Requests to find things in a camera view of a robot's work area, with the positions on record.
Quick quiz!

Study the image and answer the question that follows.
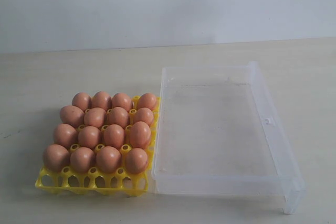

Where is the clear plastic box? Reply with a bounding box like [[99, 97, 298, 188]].
[[152, 61, 305, 214]]

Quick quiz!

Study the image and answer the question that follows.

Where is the yellow plastic egg tray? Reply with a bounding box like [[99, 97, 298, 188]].
[[35, 97, 160, 196]]

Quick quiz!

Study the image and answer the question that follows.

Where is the brown egg tray corner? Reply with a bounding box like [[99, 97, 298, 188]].
[[71, 92, 91, 111]]

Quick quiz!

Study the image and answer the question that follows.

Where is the brown egg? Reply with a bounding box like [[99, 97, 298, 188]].
[[136, 92, 157, 111], [70, 147, 96, 174], [107, 107, 130, 129], [43, 144, 70, 172], [60, 105, 85, 128], [129, 121, 151, 149], [103, 124, 125, 150], [78, 126, 102, 149], [91, 91, 112, 111], [84, 108, 106, 128], [96, 146, 122, 173], [112, 92, 133, 112], [133, 107, 154, 126], [53, 124, 78, 149], [125, 148, 149, 174]]

